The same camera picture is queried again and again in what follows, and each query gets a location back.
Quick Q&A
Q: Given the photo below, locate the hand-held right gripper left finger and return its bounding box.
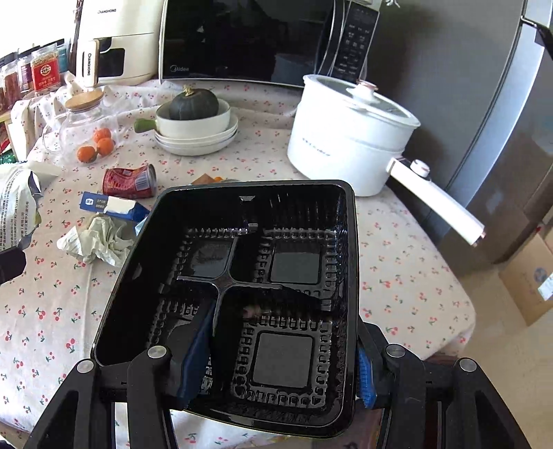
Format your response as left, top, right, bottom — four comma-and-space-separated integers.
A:
17, 298, 217, 449

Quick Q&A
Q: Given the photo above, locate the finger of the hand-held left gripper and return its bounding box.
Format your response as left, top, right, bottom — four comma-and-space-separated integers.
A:
0, 246, 27, 286

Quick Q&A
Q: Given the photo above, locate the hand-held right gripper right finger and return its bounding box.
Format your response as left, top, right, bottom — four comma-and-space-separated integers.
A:
355, 319, 534, 449

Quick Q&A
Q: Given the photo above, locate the white paper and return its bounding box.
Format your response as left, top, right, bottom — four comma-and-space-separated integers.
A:
57, 214, 135, 267

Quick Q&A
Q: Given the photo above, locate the black plastic compartment tray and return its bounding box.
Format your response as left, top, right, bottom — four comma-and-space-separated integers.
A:
92, 180, 360, 439

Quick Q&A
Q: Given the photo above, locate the blue snack box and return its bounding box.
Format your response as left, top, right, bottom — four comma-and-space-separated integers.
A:
80, 191, 151, 236

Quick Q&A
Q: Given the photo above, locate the crushed red drink can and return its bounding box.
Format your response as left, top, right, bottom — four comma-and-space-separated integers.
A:
102, 164, 157, 199

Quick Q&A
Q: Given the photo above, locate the torn white snack bag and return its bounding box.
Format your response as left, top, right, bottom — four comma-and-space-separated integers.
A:
0, 162, 61, 253

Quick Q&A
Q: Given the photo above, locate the glass jar with wooden lid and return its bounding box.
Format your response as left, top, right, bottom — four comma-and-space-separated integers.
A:
42, 86, 114, 157

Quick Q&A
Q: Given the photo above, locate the cardboard box with white label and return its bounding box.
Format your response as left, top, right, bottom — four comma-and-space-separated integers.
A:
499, 233, 553, 327

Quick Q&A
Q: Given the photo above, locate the dark red spice jar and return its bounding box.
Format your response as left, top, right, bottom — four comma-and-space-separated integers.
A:
17, 56, 35, 93

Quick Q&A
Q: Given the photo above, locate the red label spice jar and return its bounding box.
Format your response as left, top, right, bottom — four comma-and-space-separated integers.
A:
32, 45, 65, 96

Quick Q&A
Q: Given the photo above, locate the floral cherry tablecloth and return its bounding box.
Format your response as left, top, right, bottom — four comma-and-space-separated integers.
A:
0, 78, 476, 449

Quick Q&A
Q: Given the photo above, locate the white plate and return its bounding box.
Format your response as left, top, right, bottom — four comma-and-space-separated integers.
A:
154, 113, 239, 145
156, 127, 238, 156

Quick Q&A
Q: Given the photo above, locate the white electric cooking pot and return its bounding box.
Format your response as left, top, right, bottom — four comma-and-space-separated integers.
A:
287, 74, 485, 248

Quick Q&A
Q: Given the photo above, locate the dark green squash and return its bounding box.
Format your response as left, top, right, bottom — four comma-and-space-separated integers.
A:
168, 85, 219, 122

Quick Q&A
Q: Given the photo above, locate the white air fryer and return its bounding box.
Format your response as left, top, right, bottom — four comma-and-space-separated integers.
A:
74, 0, 167, 88

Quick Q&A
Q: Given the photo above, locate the grey refrigerator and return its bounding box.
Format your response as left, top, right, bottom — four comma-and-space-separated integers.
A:
367, 0, 553, 277

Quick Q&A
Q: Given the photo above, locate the black door microwave oven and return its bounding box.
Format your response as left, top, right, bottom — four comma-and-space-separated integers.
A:
159, 0, 381, 89

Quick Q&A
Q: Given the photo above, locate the white bowl with green handle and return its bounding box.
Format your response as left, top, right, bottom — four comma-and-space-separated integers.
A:
134, 98, 232, 135

